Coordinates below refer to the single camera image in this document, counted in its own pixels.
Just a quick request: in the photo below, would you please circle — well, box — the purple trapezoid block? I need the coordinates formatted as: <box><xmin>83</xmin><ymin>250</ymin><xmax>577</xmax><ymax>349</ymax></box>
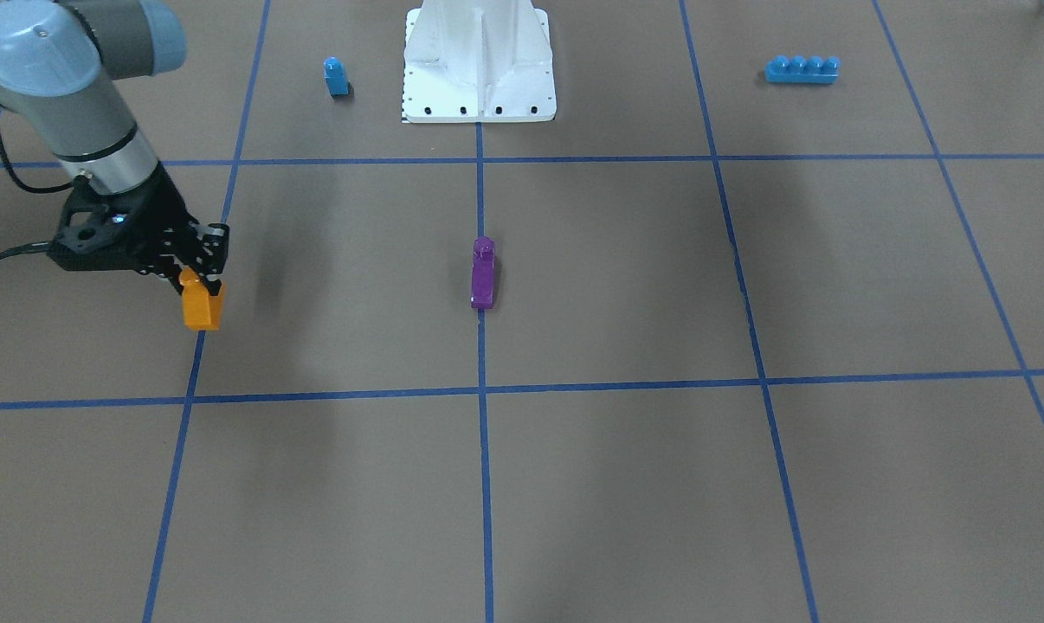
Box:
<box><xmin>470</xmin><ymin>236</ymin><xmax>497</xmax><ymax>309</ymax></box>

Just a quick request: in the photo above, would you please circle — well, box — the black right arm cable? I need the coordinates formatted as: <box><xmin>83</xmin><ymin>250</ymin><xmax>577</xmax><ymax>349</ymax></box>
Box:
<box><xmin>0</xmin><ymin>104</ymin><xmax>77</xmax><ymax>269</ymax></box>

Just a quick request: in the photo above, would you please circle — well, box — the small blue block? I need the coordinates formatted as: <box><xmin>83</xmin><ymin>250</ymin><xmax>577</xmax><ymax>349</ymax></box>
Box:
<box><xmin>323</xmin><ymin>56</ymin><xmax>351</xmax><ymax>98</ymax></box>

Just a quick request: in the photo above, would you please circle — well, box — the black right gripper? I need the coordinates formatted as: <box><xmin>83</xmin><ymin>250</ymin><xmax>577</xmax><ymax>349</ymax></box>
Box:
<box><xmin>48</xmin><ymin>164</ymin><xmax>230</xmax><ymax>297</ymax></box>

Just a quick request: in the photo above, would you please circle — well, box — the long blue studded block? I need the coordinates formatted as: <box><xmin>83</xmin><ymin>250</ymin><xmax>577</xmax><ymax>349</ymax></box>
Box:
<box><xmin>764</xmin><ymin>55</ymin><xmax>841</xmax><ymax>83</ymax></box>

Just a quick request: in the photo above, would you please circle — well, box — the orange trapezoid block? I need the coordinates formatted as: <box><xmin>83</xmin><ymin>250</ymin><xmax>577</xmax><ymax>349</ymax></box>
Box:
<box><xmin>179</xmin><ymin>267</ymin><xmax>224</xmax><ymax>331</ymax></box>

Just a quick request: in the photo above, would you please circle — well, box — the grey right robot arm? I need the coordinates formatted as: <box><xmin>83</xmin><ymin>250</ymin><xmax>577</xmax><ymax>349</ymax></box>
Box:
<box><xmin>0</xmin><ymin>1</ymin><xmax>229</xmax><ymax>299</ymax></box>

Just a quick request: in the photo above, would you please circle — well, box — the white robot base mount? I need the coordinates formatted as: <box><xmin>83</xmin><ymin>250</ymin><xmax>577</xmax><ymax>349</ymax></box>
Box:
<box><xmin>401</xmin><ymin>1</ymin><xmax>557</xmax><ymax>124</ymax></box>

